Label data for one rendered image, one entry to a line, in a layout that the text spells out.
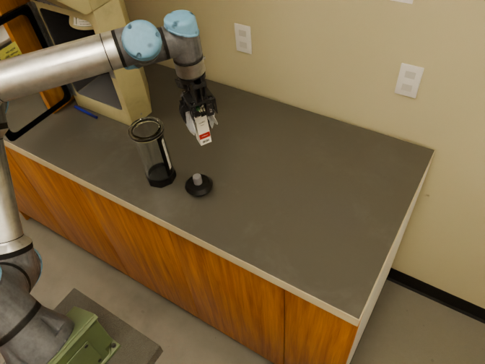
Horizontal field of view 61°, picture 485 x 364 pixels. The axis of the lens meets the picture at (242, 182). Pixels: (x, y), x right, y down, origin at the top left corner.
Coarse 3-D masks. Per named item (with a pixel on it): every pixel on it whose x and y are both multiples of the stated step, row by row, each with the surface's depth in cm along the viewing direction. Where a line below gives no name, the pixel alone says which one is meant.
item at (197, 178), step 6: (198, 174) 134; (192, 180) 137; (198, 180) 133; (204, 180) 136; (210, 180) 137; (186, 186) 136; (192, 186) 135; (198, 186) 134; (204, 186) 134; (210, 186) 135; (192, 192) 134; (198, 192) 133; (204, 192) 134
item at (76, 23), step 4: (72, 20) 140; (76, 20) 139; (80, 20) 138; (84, 20) 138; (72, 24) 141; (76, 24) 140; (80, 24) 139; (84, 24) 139; (88, 24) 138; (76, 28) 140; (80, 28) 140; (84, 28) 139; (88, 28) 139; (92, 28) 139
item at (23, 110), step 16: (0, 16) 135; (0, 32) 136; (16, 32) 141; (32, 32) 146; (0, 48) 138; (16, 48) 142; (32, 48) 148; (32, 96) 154; (48, 96) 160; (16, 112) 151; (32, 112) 157; (16, 128) 153
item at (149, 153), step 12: (144, 120) 130; (156, 120) 129; (132, 132) 126; (144, 132) 133; (156, 132) 125; (144, 144) 126; (156, 144) 127; (144, 156) 130; (156, 156) 130; (144, 168) 136; (156, 168) 134; (156, 180) 138
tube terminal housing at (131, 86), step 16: (32, 0) 141; (96, 0) 127; (112, 0) 132; (80, 16) 132; (96, 16) 129; (112, 16) 134; (48, 32) 149; (96, 32) 134; (112, 80) 148; (128, 80) 151; (144, 80) 167; (80, 96) 169; (128, 96) 154; (144, 96) 161; (96, 112) 170; (112, 112) 163; (128, 112) 157; (144, 112) 164
